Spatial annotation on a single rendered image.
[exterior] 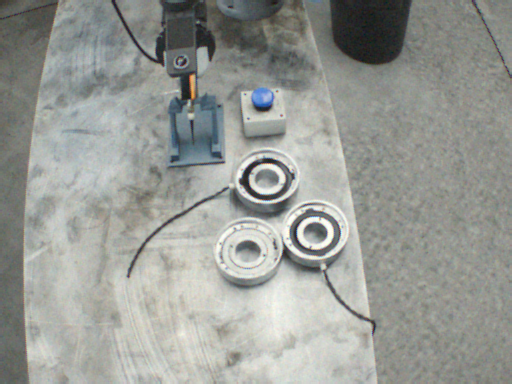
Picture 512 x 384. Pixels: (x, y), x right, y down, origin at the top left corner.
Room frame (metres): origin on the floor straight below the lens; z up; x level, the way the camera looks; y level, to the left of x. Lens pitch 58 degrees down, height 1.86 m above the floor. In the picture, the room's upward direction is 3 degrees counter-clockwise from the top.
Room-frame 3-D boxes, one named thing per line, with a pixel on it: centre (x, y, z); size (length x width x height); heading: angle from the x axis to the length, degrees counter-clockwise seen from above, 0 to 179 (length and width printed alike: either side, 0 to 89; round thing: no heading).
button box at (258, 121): (0.80, -0.02, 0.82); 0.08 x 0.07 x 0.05; 3
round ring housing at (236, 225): (0.53, 0.02, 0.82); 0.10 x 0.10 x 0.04
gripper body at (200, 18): (0.81, 0.10, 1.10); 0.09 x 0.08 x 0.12; 1
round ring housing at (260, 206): (0.66, -0.02, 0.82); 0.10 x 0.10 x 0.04
